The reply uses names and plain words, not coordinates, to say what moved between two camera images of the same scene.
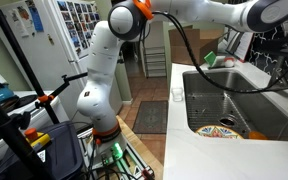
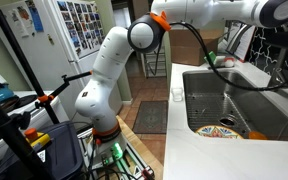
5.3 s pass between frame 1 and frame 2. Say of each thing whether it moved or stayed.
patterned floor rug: stayed
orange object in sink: stayed
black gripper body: moved
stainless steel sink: stayed
